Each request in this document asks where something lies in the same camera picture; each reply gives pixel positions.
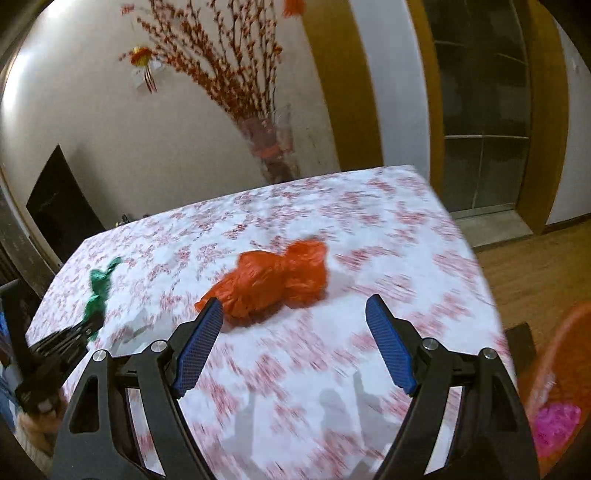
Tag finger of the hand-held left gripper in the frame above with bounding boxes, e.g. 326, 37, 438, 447
28, 318, 102, 370

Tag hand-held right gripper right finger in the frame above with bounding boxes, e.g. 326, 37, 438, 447
365, 295, 541, 480

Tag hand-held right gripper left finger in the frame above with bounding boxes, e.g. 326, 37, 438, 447
51, 298, 225, 480

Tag green plastic bag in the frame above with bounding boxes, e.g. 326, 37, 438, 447
83, 257, 124, 331

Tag orange plastic bag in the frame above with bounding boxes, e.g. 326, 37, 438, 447
195, 239, 329, 329

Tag pink plastic bag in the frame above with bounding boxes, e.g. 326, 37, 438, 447
531, 404, 583, 460

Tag orange plastic basket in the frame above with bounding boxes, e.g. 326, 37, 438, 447
517, 302, 591, 476

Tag person's left forearm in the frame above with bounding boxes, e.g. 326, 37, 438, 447
13, 429, 60, 477

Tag person's left hand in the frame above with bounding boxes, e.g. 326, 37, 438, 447
17, 402, 63, 444

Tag dark wooden cabinet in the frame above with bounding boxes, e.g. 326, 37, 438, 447
0, 185, 56, 296

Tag dark chair back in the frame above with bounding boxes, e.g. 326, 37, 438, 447
505, 322, 539, 370

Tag floral tablecloth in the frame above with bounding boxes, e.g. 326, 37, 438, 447
25, 165, 518, 480

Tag grey stone threshold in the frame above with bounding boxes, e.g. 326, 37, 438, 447
450, 203, 534, 252

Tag glass door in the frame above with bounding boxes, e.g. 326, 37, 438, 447
422, 0, 532, 213

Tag red blossom branches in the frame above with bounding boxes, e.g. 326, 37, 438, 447
119, 0, 284, 123

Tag red gold hanging ornament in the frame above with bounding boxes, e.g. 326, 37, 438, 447
121, 45, 160, 93

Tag black wall panel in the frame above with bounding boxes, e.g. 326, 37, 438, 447
25, 144, 106, 261

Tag wooden door frame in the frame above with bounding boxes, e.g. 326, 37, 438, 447
406, 0, 571, 236

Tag wooden wall trim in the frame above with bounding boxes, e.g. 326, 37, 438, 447
302, 0, 386, 172

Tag white wall socket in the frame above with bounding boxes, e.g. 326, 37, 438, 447
133, 62, 168, 89

